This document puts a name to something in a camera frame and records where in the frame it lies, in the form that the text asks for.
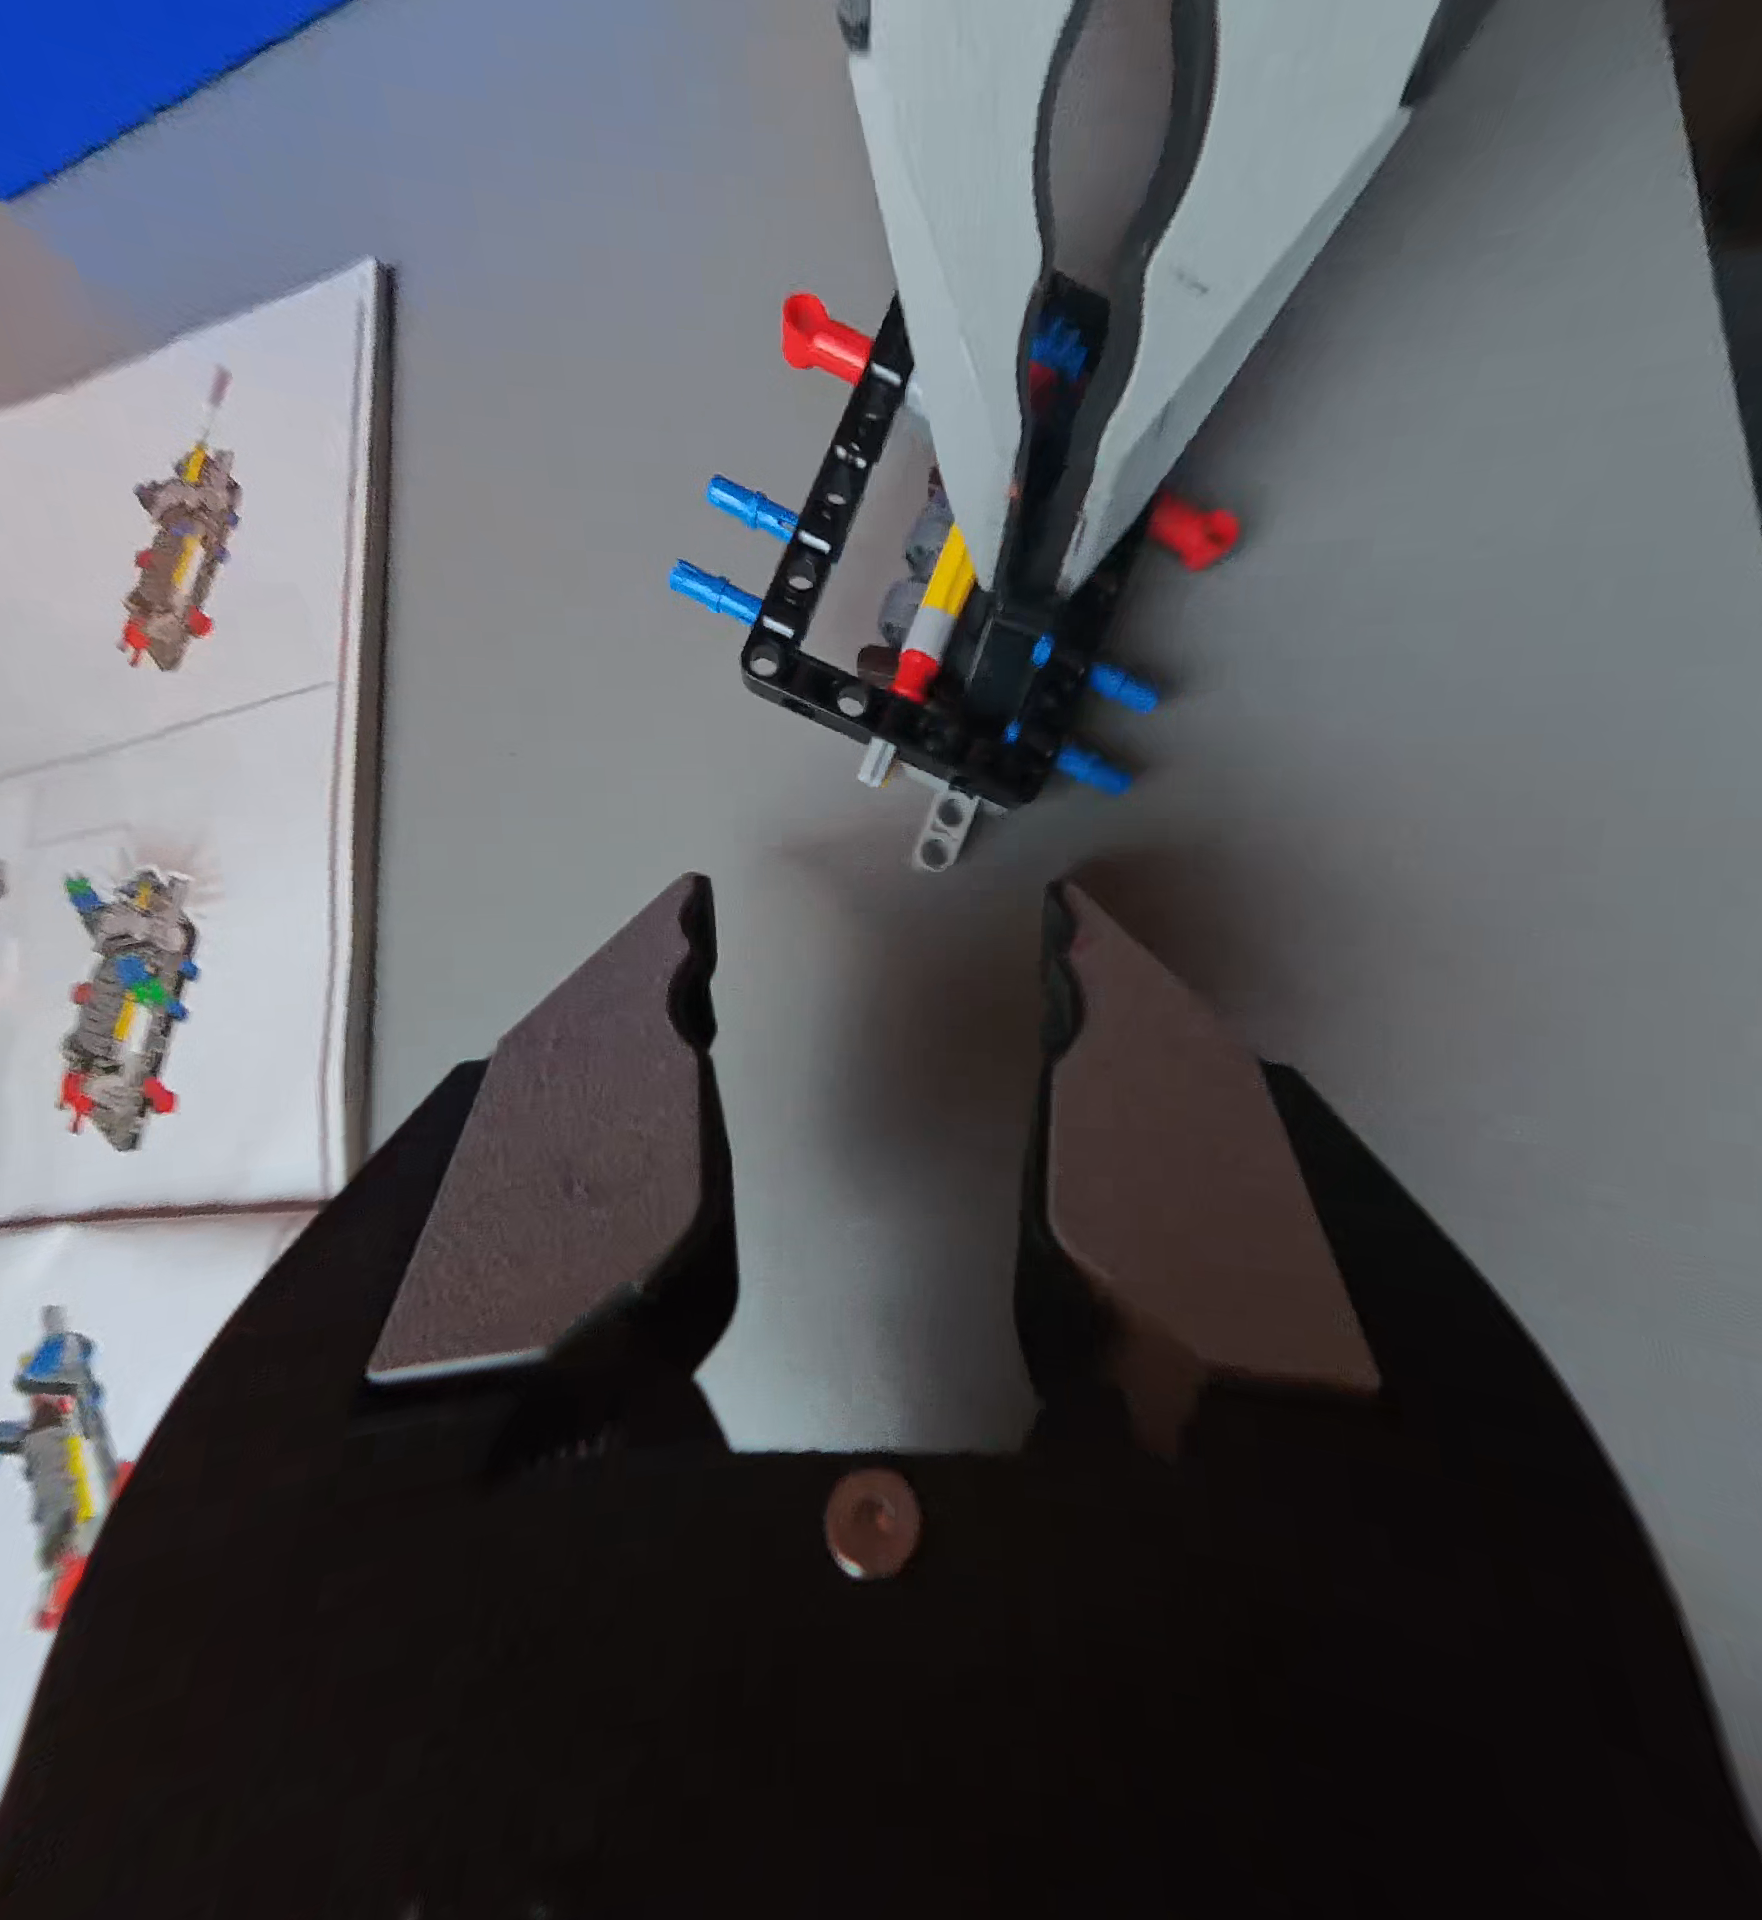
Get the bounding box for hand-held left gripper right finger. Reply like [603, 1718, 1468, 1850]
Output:
[1016, 879, 1384, 1457]

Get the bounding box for stacked blue plastic bins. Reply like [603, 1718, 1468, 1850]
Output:
[0, 0, 358, 201]

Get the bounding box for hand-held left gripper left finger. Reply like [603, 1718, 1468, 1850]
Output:
[364, 874, 741, 1385]

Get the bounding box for white instruction booklet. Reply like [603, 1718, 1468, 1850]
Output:
[0, 259, 398, 1853]

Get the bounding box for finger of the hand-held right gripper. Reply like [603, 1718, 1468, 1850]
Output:
[839, 0, 1081, 595]
[1060, 0, 1445, 587]

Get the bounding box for lego engine frame assembly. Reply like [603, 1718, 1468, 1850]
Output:
[667, 290, 1243, 875]

